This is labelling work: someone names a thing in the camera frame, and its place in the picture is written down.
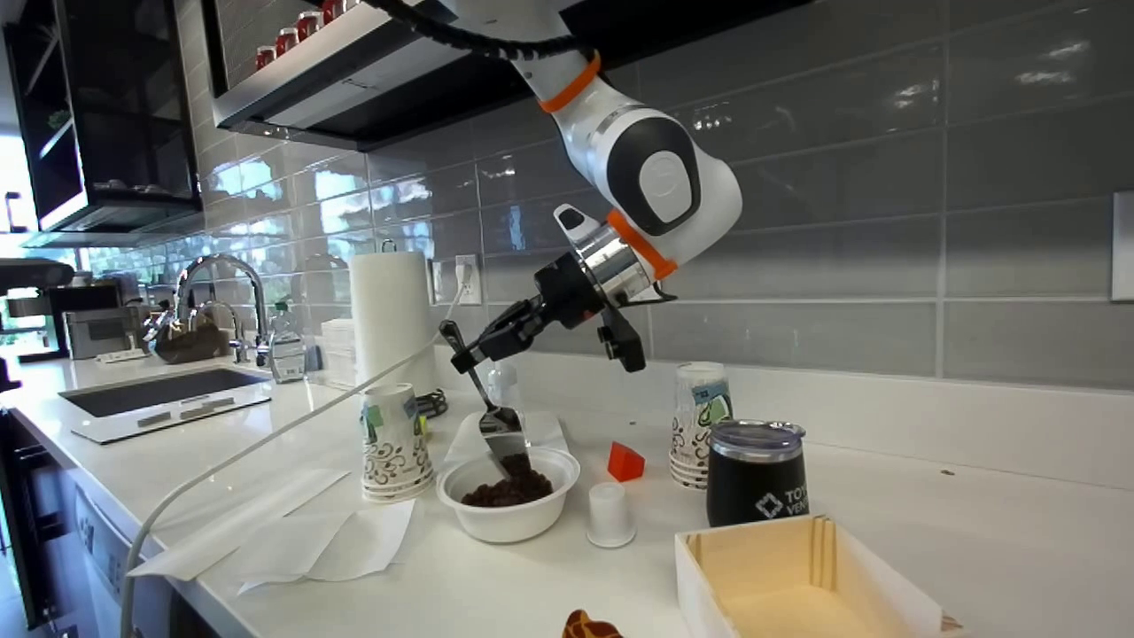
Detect white bowl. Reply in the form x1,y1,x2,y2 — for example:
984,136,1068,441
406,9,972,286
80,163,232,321
434,442,584,550

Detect kitchen sink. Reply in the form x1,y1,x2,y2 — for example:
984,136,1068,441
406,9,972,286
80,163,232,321
55,364,275,451

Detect white cable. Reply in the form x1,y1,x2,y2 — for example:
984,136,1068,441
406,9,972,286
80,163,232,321
114,351,418,638

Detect white wall plate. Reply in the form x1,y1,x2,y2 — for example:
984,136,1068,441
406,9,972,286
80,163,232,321
1109,191,1134,305

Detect light wooden box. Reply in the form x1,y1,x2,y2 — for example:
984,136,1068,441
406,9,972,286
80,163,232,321
673,514,968,638

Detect dark sink caddy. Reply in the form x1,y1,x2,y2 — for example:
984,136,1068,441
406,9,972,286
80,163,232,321
147,321,232,369

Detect white paper towel roll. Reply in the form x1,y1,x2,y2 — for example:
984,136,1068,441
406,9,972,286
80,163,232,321
346,249,434,402

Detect printed paper cup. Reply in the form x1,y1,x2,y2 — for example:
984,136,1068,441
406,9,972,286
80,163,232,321
667,362,737,494
358,384,440,503

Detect dark glass door cabinet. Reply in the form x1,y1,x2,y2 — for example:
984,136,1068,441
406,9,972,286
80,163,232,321
0,0,204,237

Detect small white plastic cup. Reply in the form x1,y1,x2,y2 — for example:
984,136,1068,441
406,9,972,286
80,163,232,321
584,479,640,553

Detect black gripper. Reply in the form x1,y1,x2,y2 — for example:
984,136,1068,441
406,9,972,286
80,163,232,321
449,249,622,375

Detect red plastic block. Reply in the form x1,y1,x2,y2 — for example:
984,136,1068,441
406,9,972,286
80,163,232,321
606,441,651,487

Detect dark overhead cabinet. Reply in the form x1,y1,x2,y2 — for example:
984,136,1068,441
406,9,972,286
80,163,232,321
208,0,819,155

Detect black coffee machine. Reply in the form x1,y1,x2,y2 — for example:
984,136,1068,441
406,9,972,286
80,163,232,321
0,259,86,369

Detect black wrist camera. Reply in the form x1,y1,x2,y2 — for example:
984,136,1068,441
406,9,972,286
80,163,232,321
596,301,651,375

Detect black tumbler with clear lid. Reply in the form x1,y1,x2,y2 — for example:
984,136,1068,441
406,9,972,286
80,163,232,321
704,420,815,532

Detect chrome faucet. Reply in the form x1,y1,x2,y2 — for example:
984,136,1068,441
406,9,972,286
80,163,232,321
174,253,275,369

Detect brown beans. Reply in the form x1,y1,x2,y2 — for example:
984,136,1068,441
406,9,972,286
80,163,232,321
458,469,555,511

